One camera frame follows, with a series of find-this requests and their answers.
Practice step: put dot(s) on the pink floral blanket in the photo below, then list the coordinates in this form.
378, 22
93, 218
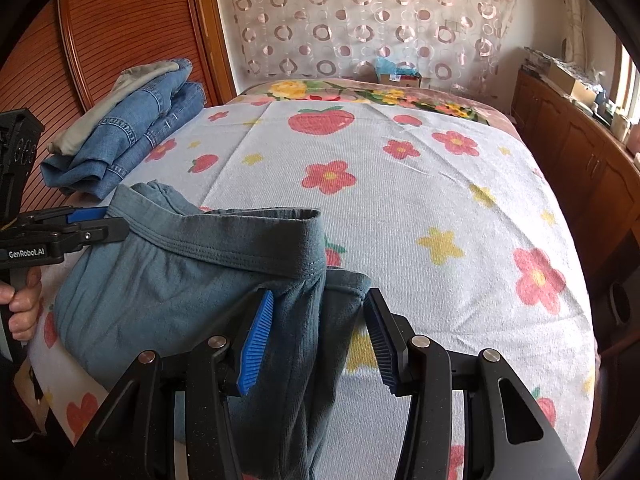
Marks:
347, 90

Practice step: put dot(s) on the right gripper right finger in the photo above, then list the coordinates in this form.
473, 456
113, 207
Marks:
390, 334

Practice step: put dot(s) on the window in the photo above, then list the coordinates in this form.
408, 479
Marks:
625, 84

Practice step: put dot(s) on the wooden wardrobe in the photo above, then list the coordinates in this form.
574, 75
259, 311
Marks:
71, 54

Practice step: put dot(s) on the left hand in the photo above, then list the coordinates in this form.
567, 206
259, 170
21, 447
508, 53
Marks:
24, 305

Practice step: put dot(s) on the folded blue jeans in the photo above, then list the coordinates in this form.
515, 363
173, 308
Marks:
127, 135

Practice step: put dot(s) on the cardboard box on cabinet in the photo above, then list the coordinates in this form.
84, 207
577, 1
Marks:
573, 85

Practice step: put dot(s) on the teal blue pants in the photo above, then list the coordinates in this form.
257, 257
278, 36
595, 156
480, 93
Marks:
182, 273

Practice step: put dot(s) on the cardboard box with blue cloth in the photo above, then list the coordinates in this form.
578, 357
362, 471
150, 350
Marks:
400, 75

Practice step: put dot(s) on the white floral bed sheet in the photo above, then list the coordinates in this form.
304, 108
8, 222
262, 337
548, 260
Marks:
453, 221

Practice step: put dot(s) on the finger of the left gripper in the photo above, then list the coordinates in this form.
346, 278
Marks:
97, 231
86, 214

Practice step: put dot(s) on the pink circle pattern curtain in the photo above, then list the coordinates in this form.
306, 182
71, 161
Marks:
453, 45

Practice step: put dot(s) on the folded grey garment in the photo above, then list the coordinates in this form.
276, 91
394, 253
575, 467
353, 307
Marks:
69, 141

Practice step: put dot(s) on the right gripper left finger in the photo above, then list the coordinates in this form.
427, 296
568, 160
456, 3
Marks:
253, 340

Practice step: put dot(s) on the wooden side cabinet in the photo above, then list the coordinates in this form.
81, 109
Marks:
597, 187

